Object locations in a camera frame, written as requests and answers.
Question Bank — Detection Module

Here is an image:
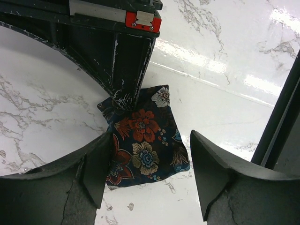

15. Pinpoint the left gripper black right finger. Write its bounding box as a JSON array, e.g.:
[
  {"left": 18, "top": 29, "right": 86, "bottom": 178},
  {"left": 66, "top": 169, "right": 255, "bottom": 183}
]
[{"left": 190, "top": 131, "right": 300, "bottom": 225}]

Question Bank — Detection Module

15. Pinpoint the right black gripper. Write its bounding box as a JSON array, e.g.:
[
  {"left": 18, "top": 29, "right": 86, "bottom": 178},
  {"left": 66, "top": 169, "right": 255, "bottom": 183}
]
[{"left": 0, "top": 0, "right": 163, "bottom": 110}]

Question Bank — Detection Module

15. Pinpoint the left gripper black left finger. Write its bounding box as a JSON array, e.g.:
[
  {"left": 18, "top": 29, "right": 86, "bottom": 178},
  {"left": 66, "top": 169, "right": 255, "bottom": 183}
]
[{"left": 0, "top": 132, "right": 112, "bottom": 225}]

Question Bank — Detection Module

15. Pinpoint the dark floral patterned tie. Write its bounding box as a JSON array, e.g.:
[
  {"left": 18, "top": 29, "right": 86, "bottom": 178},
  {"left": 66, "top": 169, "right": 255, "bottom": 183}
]
[{"left": 97, "top": 85, "right": 190, "bottom": 190}]

